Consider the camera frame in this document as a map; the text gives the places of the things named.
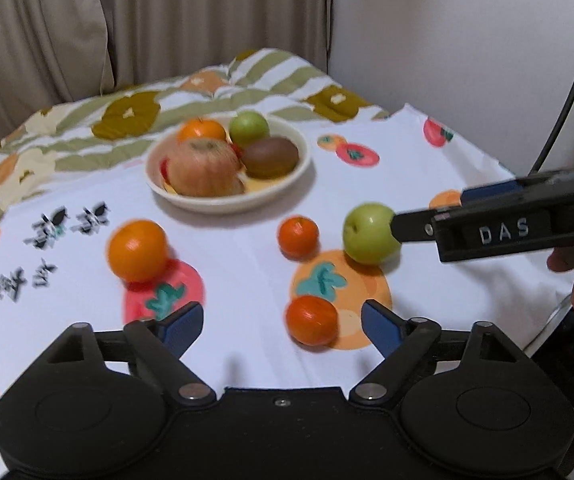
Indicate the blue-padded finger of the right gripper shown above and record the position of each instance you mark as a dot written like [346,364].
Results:
[504,192]

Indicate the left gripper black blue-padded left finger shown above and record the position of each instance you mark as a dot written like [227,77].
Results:
[157,348]

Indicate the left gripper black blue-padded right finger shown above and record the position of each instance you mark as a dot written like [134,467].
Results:
[407,347]

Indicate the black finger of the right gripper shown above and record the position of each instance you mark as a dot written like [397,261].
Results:
[414,226]

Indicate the green apple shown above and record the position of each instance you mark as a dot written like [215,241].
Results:
[366,234]
[248,127]

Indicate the red cherry tomato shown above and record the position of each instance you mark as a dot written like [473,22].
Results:
[164,169]
[238,151]

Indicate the red-orange persimmon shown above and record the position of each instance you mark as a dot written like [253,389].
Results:
[312,321]

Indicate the large orange on cloth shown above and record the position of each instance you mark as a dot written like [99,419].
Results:
[137,252]

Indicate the white fruit-print cloth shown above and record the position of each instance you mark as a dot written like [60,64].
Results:
[53,271]

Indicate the brown kiwi fruit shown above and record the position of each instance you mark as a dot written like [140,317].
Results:
[270,158]

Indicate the cream ceramic fruit bowl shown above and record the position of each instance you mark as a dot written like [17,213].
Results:
[256,191]

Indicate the reddish yellow apple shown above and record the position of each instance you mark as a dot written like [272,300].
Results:
[204,168]

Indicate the green apple in bowl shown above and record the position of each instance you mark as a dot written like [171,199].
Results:
[248,127]

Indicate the orange mandarin in bowl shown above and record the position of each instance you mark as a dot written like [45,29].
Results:
[201,128]

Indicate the floral striped quilt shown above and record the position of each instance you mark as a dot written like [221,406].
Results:
[104,132]

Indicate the beige curtain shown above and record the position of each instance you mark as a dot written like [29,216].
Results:
[58,51]

